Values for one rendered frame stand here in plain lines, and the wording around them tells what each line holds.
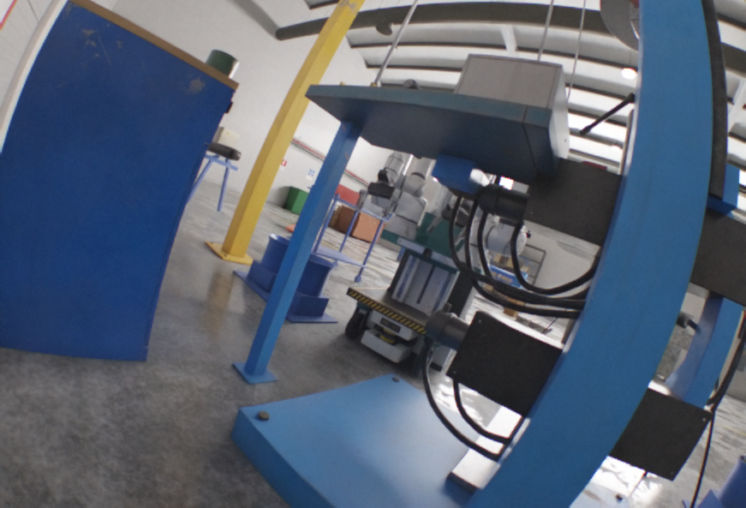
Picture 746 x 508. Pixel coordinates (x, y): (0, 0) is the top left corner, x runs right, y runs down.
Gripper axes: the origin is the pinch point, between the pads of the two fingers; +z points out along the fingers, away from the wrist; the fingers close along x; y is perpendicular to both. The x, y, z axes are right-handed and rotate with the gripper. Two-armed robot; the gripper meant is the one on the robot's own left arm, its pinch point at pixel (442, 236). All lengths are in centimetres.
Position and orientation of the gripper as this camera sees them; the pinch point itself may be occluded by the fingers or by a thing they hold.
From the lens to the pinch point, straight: 140.5
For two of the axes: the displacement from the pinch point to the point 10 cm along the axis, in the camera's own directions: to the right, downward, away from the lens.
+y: -3.2, -5.7, -7.6
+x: 6.9, 4.1, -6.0
